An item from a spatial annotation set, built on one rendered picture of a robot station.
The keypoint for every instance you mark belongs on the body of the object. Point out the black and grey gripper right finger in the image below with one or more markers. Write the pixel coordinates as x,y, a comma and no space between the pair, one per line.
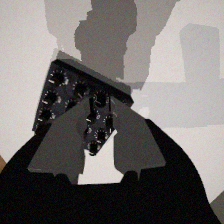
140,145

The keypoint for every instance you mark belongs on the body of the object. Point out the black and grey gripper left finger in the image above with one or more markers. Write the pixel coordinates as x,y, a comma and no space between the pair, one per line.
57,148

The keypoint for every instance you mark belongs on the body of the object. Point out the black knob box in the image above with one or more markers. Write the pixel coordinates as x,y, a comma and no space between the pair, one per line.
75,86

